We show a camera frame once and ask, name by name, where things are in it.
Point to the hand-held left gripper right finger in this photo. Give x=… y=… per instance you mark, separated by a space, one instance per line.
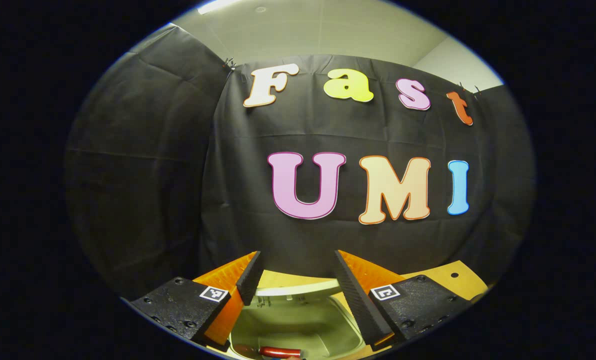
x=358 y=300

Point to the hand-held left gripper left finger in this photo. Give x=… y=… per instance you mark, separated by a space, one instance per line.
x=252 y=280

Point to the light green desktop garbage bin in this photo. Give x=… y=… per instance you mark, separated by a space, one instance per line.
x=298 y=320

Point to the red pop can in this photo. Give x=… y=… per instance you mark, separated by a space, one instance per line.
x=278 y=352

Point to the wooden desktop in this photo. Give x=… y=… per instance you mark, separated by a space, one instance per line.
x=443 y=282

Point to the black backdrop cloth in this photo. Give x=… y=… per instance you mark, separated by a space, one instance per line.
x=178 y=175

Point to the ceiling light panel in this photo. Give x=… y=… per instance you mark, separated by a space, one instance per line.
x=218 y=6

